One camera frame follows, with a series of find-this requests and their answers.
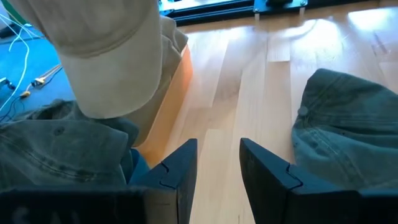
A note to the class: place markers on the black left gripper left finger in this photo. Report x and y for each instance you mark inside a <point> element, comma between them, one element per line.
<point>177,174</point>

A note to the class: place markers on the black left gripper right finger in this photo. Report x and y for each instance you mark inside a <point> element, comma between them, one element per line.
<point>270,186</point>

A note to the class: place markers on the olive green baseball cap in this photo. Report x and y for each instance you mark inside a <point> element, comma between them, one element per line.
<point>348,130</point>
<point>62,149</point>

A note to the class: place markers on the orange plastic bin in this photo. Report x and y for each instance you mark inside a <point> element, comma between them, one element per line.
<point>175,118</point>

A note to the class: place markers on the yellow power plug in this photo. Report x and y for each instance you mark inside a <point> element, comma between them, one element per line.
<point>25,94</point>

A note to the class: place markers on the black aluminium table frame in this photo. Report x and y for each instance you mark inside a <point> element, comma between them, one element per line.
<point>211,14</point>

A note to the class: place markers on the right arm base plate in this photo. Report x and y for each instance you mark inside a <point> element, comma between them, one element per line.
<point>261,6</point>

